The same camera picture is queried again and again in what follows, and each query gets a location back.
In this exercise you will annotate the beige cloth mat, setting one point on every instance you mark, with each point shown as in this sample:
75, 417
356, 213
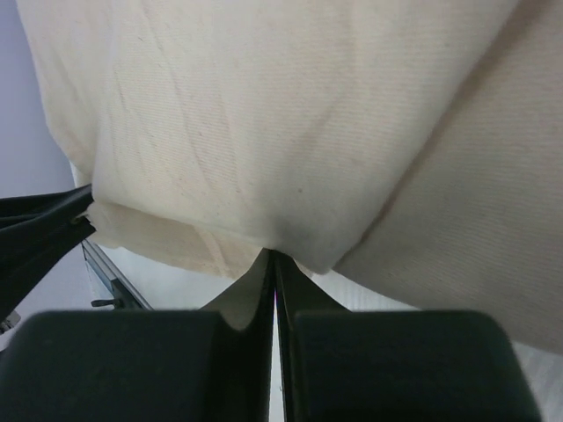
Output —
415, 147

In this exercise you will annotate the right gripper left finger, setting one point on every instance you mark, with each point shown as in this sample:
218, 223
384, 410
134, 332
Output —
211, 364

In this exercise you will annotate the aluminium mounting rail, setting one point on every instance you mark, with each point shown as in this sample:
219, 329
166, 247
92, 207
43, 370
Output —
112, 289

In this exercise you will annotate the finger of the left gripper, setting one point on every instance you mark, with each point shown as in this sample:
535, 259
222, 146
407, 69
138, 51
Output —
19, 276
47, 213

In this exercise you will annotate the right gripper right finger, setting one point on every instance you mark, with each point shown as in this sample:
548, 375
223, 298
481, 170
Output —
437, 365

